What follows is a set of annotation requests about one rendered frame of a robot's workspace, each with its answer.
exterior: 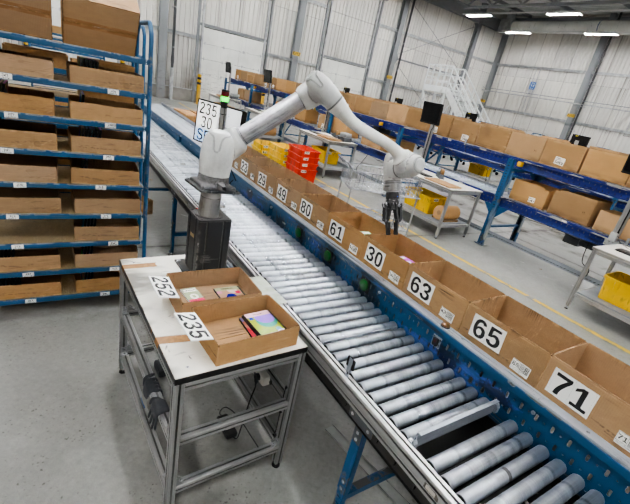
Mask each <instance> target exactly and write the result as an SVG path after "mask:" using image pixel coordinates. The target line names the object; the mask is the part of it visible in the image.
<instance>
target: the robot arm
mask: <svg viewBox="0 0 630 504"><path fill-rule="evenodd" d="M319 105H322V106H323V107H325V108H326V109H327V110H328V111H329V112H330V113H332V114H333V115H334V116H335V117H337V118H338V119H339V120H340V121H341V122H343V123H344V124H345V125H346V126H347V127H349V128H350V129H351V130H353V131H354V132H356V133H357V134H359V135H361V136H363V137H364V138H366V139H368V140H370V141H372V142H373V143H375V144H377V145H379V146H380V147H382V148H384V149H385V150H387V151H388V152H389V153H387V154H386V155H385V158H384V164H383V176H384V191H387V192H386V203H382V207H383V211H382V221H384V222H385V228H386V235H390V230H391V222H389V221H390V216H391V211H392V210H393V213H394V219H395V222H394V230H393V235H398V228H399V222H401V221H402V206H403V204H402V203H399V200H398V199H399V198H400V192H399V191H401V179H402V178H411V177H415V176H417V175H419V174H420V173H421V172H422V171H423V170H424V168H425V160H424V159H423V158H422V157H421V156H419V155H416V154H415V153H412V152H411V151H409V150H404V149H402V148H401V147H400V146H399V145H397V144H396V143H395V142H394V141H392V140H391V139H389V138H388V137H386V136H384V135H383V134H381V133H379V132H378V131H376V130H374V129H373V128H371V127H370V126H368V125H366V124H365V123H363V122H362V121H360V120H359V119H358V118H357V117H356V116H355V115H354V114H353V113H352V111H351V110H350V108H349V106H348V105H347V103H346V101H345V99H344V98H343V96H342V95H341V93H340V92H339V90H338V89H337V87H336V86H335V85H334V84H333V82H332V81H331V80H330V79H329V78H328V77H327V76H326V75H325V74H323V73H322V72H320V71H317V70H316V71H312V72H311V73H310V74H309V75H308V76H307V77H306V81H305V82H304V83H302V84H301V85H300V86H298V87H297V89H296V92H294V93H293V94H291V95H290V96H288V97H286V98H285V99H283V100H282V101H280V102H278V103H277V104H275V105H273V106H272V107H270V108H269V109H267V110H265V111H264V112H262V113H261V114H259V115H257V116H256V117H254V118H253V119H251V120H249V121H248V122H246V123H244V124H243V125H241V126H240V127H238V128H236V127H228V128H226V129H225V130H220V129H212V130H210V131H208V132H207V134H206V135H205V136H204V138H203V141H202V145H201V150H200V158H199V172H198V176H197V177H195V176H191V177H190V180H191V181H193V182H195V183H196V184H197V185H199V186H200V187H201V189H204V190H220V191H235V190H236V188H235V187H233V186H231V185H230V184H229V176H230V172H231V168H232V163H233V160H235V159H236V158H237V157H239V156H240V155H242V154H243V153H244V152H246V149H247V145H248V144H249V143H251V142H252V141H254V140H256V139H257V138H259V137H261V136H262V135H264V134H265V133H267V132H269V131H270V130H272V129H274V128H275V127H277V126H279V125H280V124H282V123H283V122H285V121H287V120H288V119H290V118H292V117H293V116H295V115H296V114H298V113H300V112H301V111H303V110H305V109H306V110H310V109H313V108H315V107H317V106H319Z"/></svg>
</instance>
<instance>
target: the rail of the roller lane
mask: <svg viewBox="0 0 630 504"><path fill-rule="evenodd" d="M149 160H150V162H151V164H152V165H153V166H154V167H155V168H156V170H157V171H158V172H159V173H160V174H161V176H162V177H163V178H164V179H165V181H166V182H167V183H168V184H169V185H170V187H171V188H172V189H173V190H174V192H175V193H176V194H177V195H178V196H179V198H180V199H181V200H182V201H183V202H184V204H185V205H186V206H187V207H188V209H196V208H199V205H198V204H197V203H196V202H195V201H194V200H193V199H192V197H191V196H190V195H189V194H188V193H187V192H186V191H185V190H184V188H183V187H182V186H181V185H180V184H179V183H178V182H177V181H176V179H175V178H174V177H173V176H172V175H171V174H170V173H169V172H168V170H167V169H166V168H165V167H164V166H163V165H162V164H161V163H160V161H159V160H158V159H157V158H156V157H155V156H154V155H153V154H152V153H151V151H150V157H149ZM158 167H159V168H160V169H161V172H160V171H159V170H158ZM228 257H229V258H230V260H231V261H232V262H233V263H234V265H235V266H236V267H239V269H240V268H241V269H242V270H243V271H244V272H245V273H246V274H247V275H248V276H249V277H257V276H261V275H260V274H259V273H258V271H257V270H256V269H255V268H254V267H253V266H252V265H251V264H250V262H249V261H248V260H247V259H246V258H245V257H244V256H243V255H242V253H241V252H240V251H239V250H238V249H237V248H236V247H235V246H234V245H233V243H232V242H231V241H230V240H229V248H228ZM279 305H280V306H281V307H283V308H284V309H285V310H286V311H287V312H288V313H289V314H290V315H291V316H292V317H293V318H294V319H295V320H296V321H297V322H298V323H299V324H300V330H299V334H298V336H299V337H300V338H301V340H302V341H303V342H304V343H305V344H306V345H307V346H308V350H307V353H308V355H309V356H310V357H311V358H312V360H313V361H314V362H315V363H316V364H317V366H318V367H319V368H320V369H321V371H322V372H323V373H324V374H325V375H326V377H327V378H328V379H329V380H330V381H331V383H332V384H333V385H334V386H335V388H336V389H337V390H338V391H339V392H340V394H341V395H342V396H343V397H344V399H345V400H346V401H347V402H348V403H349V405H350V406H351V407H352V408H353V410H354V411H355V412H356V413H357V414H358V416H359V417H360V418H361V419H362V420H363V422H364V423H365V424H366V425H367V427H368V428H369V429H370V430H371V431H372V433H373V434H374V435H375V436H376V438H377V439H378V440H379V441H380V442H381V444H382V445H383V446H384V447H385V448H386V450H387V451H388V452H389V453H390V455H391V456H392V457H393V458H394V459H395V461H396V462H397V463H398V464H399V466H400V467H401V468H402V469H403V470H404V472H405V473H406V474H407V475H408V476H409V478H410V479H411V480H412V481H413V483H414V484H415V485H416V486H417V487H418V489H419V490H420V491H421V492H422V494H423V495H424V496H425V497H426V498H427V500H428V501H429V502H430V503H431V504H464V503H463V501H462V500H461V499H460V498H459V497H458V496H457V495H456V494H455V492H454V491H453V490H452V489H451V488H450V487H449V486H448V485H447V483H446V482H445V481H444V480H443V479H442V478H441V477H440V476H439V475H438V473H437V472H436V471H435V470H434V469H433V468H432V467H431V466H430V464H429V463H428V462H427V461H426V460H425V459H424V458H423V457H422V455H421V454H420V453H419V452H418V451H417V450H416V449H415V448H414V447H413V446H412V445H411V444H410V443H409V441H408V440H407V439H406V437H405V436H404V435H403V434H402V433H401V432H400V431H399V430H398V429H397V427H396V426H395V425H394V424H393V423H392V422H391V421H390V420H389V418H388V417H387V416H386V415H385V414H384V413H383V412H382V411H381V409H380V408H379V407H378V406H377V405H376V404H375V403H374V402H373V400H372V399H371V398H370V397H369V396H368V395H367V394H366V393H365V391H364V390H363V389H362V388H361V387H360V386H359V385H358V384H357V383H356V381H355V380H354V379H353V378H352V377H351V376H350V375H349V377H348V378H347V377H346V376H345V373H346V370H345V369H344V368H343V367H342V366H341V365H340V363H339V362H338V361H337V360H336V359H335V358H334V357H333V356H332V354H331V353H330V352H329V351H328V350H327V349H326V348H325V347H324V345H323V344H322V343H321V342H320V341H319V340H318V339H317V338H316V337H315V335H314V334H313V333H312V332H311V331H310V330H309V329H308V328H307V326H306V325H305V324H304V323H303V322H302V321H301V320H300V319H299V317H298V316H297V315H296V314H295V313H294V312H293V311H292V310H291V308H290V307H289V306H288V305H287V304H286V303H285V304H279Z"/></svg>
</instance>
